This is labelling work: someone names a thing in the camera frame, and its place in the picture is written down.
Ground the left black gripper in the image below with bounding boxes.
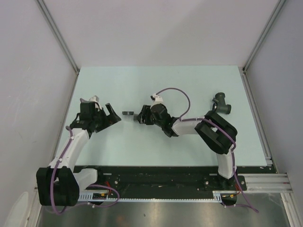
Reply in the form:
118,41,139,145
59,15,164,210
91,103,120,132

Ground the grey tee pipe fitting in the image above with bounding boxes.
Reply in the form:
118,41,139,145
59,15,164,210
212,92,232,114

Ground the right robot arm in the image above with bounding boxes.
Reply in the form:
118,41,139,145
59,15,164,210
134,104,238,190

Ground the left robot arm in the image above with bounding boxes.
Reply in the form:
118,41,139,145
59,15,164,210
36,96,121,207

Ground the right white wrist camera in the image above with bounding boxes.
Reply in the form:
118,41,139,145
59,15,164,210
150,93,163,104

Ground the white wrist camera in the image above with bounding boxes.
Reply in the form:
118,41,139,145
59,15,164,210
150,93,163,104
89,96,103,110

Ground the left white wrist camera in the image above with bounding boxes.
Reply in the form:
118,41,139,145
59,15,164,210
89,96,103,110

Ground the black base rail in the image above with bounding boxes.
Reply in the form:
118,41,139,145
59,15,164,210
74,166,247,199

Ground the slotted cable duct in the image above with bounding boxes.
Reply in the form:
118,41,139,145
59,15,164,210
78,191,236,203

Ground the left aluminium frame post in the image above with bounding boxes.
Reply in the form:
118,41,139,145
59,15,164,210
35,0,80,74

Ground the aluminium frame post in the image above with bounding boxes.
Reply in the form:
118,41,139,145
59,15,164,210
242,0,288,74
35,0,80,74

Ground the aluminium side rail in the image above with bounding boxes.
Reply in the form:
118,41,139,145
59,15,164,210
239,67,275,167

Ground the right aluminium frame post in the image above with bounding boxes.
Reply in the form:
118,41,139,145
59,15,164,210
242,0,288,74

